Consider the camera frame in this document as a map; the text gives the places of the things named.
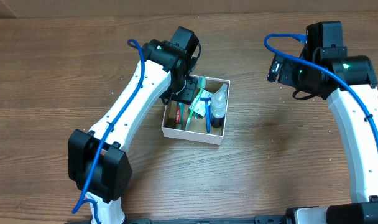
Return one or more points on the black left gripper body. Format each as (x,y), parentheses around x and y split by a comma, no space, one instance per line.
(188,91)

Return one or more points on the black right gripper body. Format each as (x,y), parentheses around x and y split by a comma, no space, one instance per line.
(288,73)

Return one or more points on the green toothbrush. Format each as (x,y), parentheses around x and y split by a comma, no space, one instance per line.
(201,86)

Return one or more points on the toothpaste tube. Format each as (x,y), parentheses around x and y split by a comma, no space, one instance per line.
(179,115)

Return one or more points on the blue disposable razor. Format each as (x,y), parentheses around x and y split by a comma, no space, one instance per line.
(207,112)

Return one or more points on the green soap packet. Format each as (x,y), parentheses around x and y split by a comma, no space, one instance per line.
(199,105)

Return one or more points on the clear bottle dark liquid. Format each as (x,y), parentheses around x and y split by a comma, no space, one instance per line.
(218,106)

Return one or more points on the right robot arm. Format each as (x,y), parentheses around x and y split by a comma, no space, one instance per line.
(349,85)

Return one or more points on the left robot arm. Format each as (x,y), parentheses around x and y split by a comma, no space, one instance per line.
(97,159)

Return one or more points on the white cardboard box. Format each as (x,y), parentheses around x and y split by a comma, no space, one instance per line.
(197,128)

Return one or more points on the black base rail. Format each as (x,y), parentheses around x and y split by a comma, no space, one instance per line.
(201,221)

